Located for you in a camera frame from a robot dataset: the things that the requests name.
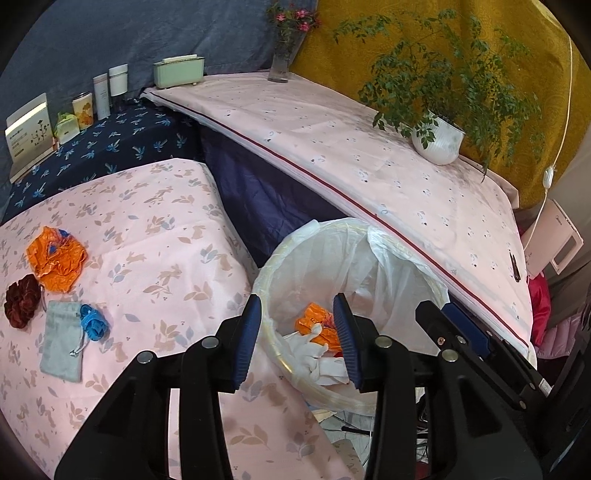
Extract green tissue box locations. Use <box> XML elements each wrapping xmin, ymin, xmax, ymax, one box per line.
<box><xmin>153</xmin><ymin>54</ymin><xmax>206</xmax><ymax>89</ymax></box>

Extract pink padded jacket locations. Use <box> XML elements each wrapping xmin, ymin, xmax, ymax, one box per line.
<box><xmin>531</xmin><ymin>314</ymin><xmax>583</xmax><ymax>361</ymax></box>

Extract grey drawstring pouch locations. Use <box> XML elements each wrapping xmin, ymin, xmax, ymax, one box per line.
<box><xmin>39</xmin><ymin>301</ymin><xmax>86</xmax><ymax>383</ymax></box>

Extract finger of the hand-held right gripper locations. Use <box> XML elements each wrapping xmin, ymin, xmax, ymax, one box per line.
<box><xmin>441</xmin><ymin>305</ymin><xmax>491</xmax><ymax>359</ymax></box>
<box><xmin>416</xmin><ymin>301</ymin><xmax>522</xmax><ymax>410</ymax></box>

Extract white glove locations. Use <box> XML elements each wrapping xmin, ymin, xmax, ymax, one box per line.
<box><xmin>281</xmin><ymin>323</ymin><xmax>333</xmax><ymax>384</ymax></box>

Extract white cable with switch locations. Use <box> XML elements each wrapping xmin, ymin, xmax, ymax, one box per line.
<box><xmin>519</xmin><ymin>23</ymin><xmax>575</xmax><ymax>259</ymax></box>

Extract pink appliance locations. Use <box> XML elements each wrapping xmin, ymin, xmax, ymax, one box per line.
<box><xmin>522</xmin><ymin>198</ymin><xmax>585</xmax><ymax>280</ymax></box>

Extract pink cloth with red stripe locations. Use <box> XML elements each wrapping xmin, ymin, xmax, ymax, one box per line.
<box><xmin>141</xmin><ymin>73</ymin><xmax>536</xmax><ymax>365</ymax></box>

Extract small green packet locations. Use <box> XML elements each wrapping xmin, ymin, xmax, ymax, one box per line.
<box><xmin>53</xmin><ymin>111</ymin><xmax>78</xmax><ymax>145</ymax></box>

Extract yellow backdrop cloth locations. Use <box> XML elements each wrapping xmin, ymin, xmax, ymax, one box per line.
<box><xmin>291</xmin><ymin>0</ymin><xmax>580</xmax><ymax>208</ymax></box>

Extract white plant pot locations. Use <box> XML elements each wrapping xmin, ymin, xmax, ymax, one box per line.
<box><xmin>411</xmin><ymin>111</ymin><xmax>466</xmax><ymax>166</ymax></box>

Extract white jar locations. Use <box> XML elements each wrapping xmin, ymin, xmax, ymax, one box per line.
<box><xmin>109</xmin><ymin>65</ymin><xmax>129</xmax><ymax>97</ymax></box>

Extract small blue plastic piece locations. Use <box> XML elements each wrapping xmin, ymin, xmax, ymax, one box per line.
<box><xmin>79</xmin><ymin>303</ymin><xmax>110</xmax><ymax>342</ymax></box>

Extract pink flowers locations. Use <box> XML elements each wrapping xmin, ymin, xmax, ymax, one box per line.
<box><xmin>267</xmin><ymin>0</ymin><xmax>320</xmax><ymax>56</ymax></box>

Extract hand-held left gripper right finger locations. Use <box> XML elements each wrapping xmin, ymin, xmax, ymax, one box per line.
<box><xmin>332</xmin><ymin>293</ymin><xmax>543</xmax><ymax>480</ymax></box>

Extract red garment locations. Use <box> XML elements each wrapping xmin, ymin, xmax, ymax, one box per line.
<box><xmin>526</xmin><ymin>272</ymin><xmax>552</xmax><ymax>319</ymax></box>

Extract navy floral cloth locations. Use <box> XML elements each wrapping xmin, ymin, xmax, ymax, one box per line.
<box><xmin>0</xmin><ymin>97</ymin><xmax>204</xmax><ymax>222</ymax></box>

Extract glass vase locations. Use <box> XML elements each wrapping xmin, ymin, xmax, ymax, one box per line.
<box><xmin>268</xmin><ymin>44</ymin><xmax>296</xmax><ymax>84</ymax></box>

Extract dark purple cloth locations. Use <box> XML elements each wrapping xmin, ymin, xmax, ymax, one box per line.
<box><xmin>198</xmin><ymin>124</ymin><xmax>384</xmax><ymax>268</ymax></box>

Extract dark red scrunchie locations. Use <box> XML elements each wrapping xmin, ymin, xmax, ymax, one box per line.
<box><xmin>4</xmin><ymin>274</ymin><xmax>42</xmax><ymax>329</ymax></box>

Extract blue backdrop cloth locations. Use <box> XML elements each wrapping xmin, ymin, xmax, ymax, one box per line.
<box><xmin>0</xmin><ymin>0</ymin><xmax>319</xmax><ymax>153</ymax></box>

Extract green fern plant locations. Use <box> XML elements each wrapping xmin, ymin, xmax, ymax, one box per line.
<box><xmin>333</xmin><ymin>8</ymin><xmax>546</xmax><ymax>183</ymax></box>

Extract orange plastic wrapper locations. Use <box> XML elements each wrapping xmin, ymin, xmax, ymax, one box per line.
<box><xmin>294</xmin><ymin>302</ymin><xmax>345</xmax><ymax>358</ymax></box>
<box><xmin>26</xmin><ymin>226</ymin><xmax>88</xmax><ymax>292</ymax></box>

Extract slim white bottle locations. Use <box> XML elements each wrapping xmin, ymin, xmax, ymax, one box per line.
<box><xmin>93</xmin><ymin>75</ymin><xmax>112</xmax><ymax>119</ymax></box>

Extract pink rabbit print tablecloth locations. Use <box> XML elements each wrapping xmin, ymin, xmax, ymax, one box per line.
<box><xmin>0</xmin><ymin>158</ymin><xmax>365</xmax><ymax>480</ymax></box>

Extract yellow printed tin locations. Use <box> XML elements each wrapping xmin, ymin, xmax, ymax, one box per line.
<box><xmin>72</xmin><ymin>91</ymin><xmax>95</xmax><ymax>131</ymax></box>

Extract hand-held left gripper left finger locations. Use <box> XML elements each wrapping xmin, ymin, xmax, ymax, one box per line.
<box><xmin>54</xmin><ymin>292</ymin><xmax>262</xmax><ymax>480</ymax></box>

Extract white plastic bin liner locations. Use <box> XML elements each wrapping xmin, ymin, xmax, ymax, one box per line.
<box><xmin>253</xmin><ymin>218</ymin><xmax>451</xmax><ymax>409</ymax></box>

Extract white open box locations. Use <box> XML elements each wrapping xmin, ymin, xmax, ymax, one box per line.
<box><xmin>4</xmin><ymin>92</ymin><xmax>58</xmax><ymax>183</ymax></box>

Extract white tissue paper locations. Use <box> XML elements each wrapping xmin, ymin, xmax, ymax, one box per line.
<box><xmin>314</xmin><ymin>355</ymin><xmax>352</xmax><ymax>386</ymax></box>

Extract round trash bin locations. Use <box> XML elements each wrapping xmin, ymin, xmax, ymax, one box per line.
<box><xmin>252</xmin><ymin>218</ymin><xmax>451</xmax><ymax>411</ymax></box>

